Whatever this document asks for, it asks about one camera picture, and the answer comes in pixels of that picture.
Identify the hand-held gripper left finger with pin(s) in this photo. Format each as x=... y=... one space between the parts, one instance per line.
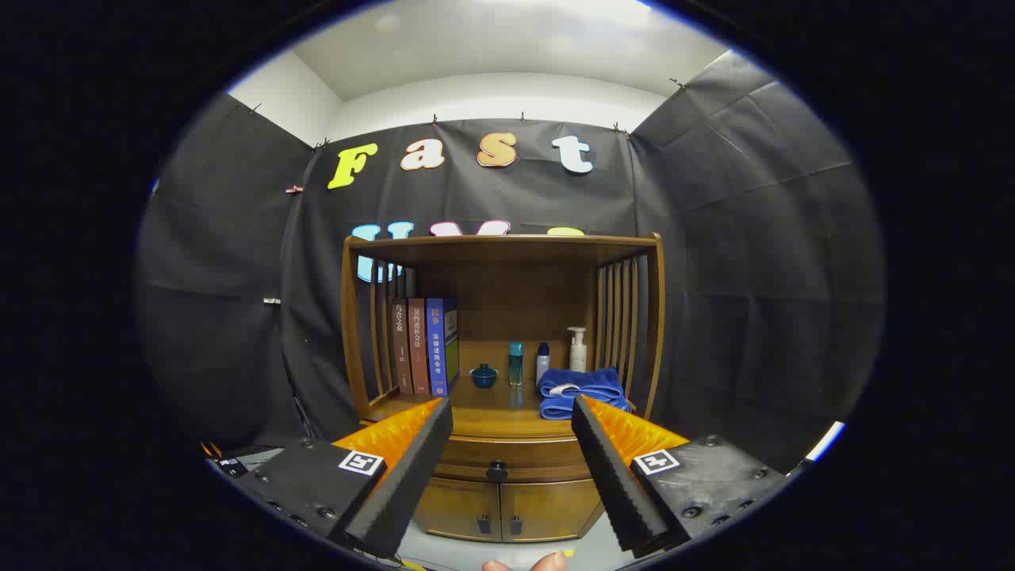
x=412 y=468

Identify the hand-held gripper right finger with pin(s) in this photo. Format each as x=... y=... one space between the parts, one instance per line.
x=614 y=468

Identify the wooden drawer with black knob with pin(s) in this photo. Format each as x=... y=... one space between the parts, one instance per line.
x=515 y=452

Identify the wooden cabinet door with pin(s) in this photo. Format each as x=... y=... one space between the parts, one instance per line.
x=551 y=507
x=456 y=507

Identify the wooden countertop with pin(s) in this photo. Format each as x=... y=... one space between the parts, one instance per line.
x=492 y=408

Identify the wooden cabinet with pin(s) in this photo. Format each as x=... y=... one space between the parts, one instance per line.
x=515 y=293

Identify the blue folded towel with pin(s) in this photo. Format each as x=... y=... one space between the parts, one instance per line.
x=587 y=385

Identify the blue lidded teacup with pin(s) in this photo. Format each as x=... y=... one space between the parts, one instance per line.
x=484 y=377

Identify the white pump bottle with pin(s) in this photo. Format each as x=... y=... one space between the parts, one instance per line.
x=578 y=357

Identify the reddish brown book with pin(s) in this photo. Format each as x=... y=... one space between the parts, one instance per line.
x=418 y=349

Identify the dark brown book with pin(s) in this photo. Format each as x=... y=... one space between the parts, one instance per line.
x=400 y=349

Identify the white bottle with blue cap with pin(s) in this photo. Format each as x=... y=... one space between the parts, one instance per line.
x=542 y=366

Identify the teal glass bottle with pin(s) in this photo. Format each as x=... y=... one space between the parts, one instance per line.
x=515 y=365

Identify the black device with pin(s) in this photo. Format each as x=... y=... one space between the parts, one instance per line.
x=228 y=464

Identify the black backdrop cloth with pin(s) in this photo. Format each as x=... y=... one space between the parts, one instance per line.
x=753 y=277

